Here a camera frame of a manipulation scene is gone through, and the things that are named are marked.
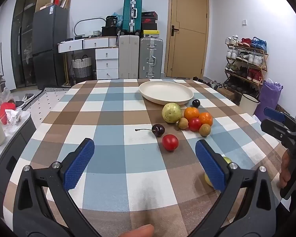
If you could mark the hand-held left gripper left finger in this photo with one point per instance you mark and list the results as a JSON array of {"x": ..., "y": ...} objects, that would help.
[{"x": 79, "y": 164}]

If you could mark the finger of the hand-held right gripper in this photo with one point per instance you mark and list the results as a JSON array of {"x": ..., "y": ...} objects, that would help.
[
  {"x": 273, "y": 127},
  {"x": 273, "y": 113}
]

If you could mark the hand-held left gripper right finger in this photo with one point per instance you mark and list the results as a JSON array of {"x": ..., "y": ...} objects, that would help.
[{"x": 209, "y": 164}]

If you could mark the green guava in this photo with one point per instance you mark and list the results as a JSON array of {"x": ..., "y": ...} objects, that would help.
[{"x": 227, "y": 160}]

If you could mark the brown longan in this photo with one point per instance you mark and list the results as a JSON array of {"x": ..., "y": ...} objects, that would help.
[
  {"x": 205, "y": 130},
  {"x": 183, "y": 124}
]

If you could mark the red tomato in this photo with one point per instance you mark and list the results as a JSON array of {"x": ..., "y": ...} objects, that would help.
[
  {"x": 170, "y": 142},
  {"x": 194, "y": 124}
]

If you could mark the orange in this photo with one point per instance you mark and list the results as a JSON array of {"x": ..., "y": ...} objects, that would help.
[
  {"x": 191, "y": 113},
  {"x": 206, "y": 118}
]

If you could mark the dark cherry with stem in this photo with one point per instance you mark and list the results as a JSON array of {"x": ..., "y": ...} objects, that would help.
[{"x": 158, "y": 129}]

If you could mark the speckled yellow-green guava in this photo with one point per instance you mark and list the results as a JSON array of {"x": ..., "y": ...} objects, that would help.
[{"x": 172, "y": 112}]

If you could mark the cream round plate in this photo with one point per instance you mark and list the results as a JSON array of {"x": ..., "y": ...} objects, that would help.
[{"x": 165, "y": 91}]

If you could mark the person's right hand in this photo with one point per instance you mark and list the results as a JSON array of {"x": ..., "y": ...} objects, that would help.
[{"x": 283, "y": 170}]

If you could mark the person's left hand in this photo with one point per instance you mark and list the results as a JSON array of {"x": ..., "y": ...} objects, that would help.
[{"x": 138, "y": 231}]

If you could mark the purple bag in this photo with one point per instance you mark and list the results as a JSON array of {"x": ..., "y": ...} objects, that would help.
[{"x": 270, "y": 96}]

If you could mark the white bucket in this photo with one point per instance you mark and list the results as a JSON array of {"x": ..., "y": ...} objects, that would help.
[{"x": 249, "y": 102}]

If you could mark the wooden shoe rack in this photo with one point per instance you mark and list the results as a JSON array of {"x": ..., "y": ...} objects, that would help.
[{"x": 264, "y": 64}]

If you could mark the brown cardboard box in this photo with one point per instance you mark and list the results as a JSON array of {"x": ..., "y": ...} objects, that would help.
[{"x": 225, "y": 93}]

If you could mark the shoe rack with shoes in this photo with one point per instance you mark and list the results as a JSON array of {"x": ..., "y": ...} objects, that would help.
[{"x": 246, "y": 59}]

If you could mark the dark plum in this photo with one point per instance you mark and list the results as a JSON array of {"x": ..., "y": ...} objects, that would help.
[{"x": 196, "y": 103}]

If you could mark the grey side cabinet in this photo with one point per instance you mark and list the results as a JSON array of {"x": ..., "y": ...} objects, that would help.
[{"x": 12, "y": 148}]

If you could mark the patterned rug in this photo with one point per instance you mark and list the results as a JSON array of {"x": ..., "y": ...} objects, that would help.
[{"x": 46, "y": 98}]

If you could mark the dark shoes pile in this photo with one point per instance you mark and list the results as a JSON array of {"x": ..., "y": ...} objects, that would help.
[{"x": 207, "y": 81}]

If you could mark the clear plastic bag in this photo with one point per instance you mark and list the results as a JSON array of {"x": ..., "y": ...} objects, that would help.
[{"x": 13, "y": 117}]

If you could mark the grey slippers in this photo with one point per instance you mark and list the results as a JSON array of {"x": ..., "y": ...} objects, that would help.
[{"x": 24, "y": 100}]

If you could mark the red packet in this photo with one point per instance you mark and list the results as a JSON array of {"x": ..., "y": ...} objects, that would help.
[{"x": 6, "y": 111}]

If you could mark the woven laundry basket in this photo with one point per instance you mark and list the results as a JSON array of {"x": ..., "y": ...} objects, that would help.
[{"x": 82, "y": 69}]

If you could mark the white drawer cabinet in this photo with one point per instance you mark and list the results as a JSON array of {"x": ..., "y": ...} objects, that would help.
[{"x": 106, "y": 59}]

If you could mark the beige suitcase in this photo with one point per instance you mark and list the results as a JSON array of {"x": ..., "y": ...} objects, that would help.
[{"x": 129, "y": 56}]

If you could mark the wooden door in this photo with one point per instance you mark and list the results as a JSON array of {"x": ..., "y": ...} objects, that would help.
[{"x": 187, "y": 29}]

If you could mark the silver suitcase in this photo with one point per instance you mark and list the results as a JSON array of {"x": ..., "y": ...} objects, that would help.
[{"x": 151, "y": 56}]

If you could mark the dark grey refrigerator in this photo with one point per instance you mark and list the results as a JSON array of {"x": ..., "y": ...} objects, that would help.
[{"x": 49, "y": 44}]

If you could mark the black storage box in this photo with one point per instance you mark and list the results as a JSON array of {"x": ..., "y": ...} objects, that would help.
[{"x": 109, "y": 31}]

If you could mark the dark glass-door cabinet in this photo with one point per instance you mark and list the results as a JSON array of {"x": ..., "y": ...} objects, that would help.
[{"x": 24, "y": 34}]

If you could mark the yellow and black shoe box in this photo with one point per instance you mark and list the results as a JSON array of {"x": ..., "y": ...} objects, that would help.
[{"x": 151, "y": 33}]

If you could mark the black bag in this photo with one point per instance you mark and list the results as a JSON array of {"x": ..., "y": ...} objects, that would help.
[{"x": 111, "y": 21}]

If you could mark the blue plastic bag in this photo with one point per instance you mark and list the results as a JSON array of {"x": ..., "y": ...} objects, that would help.
[{"x": 119, "y": 17}]

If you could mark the red and black shoe box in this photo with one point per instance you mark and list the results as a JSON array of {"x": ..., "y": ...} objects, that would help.
[{"x": 149, "y": 20}]

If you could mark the teal suitcase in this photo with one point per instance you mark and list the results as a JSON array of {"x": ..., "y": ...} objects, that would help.
[{"x": 132, "y": 14}]

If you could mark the oval metal frame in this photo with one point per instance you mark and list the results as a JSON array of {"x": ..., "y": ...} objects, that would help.
[{"x": 75, "y": 27}]

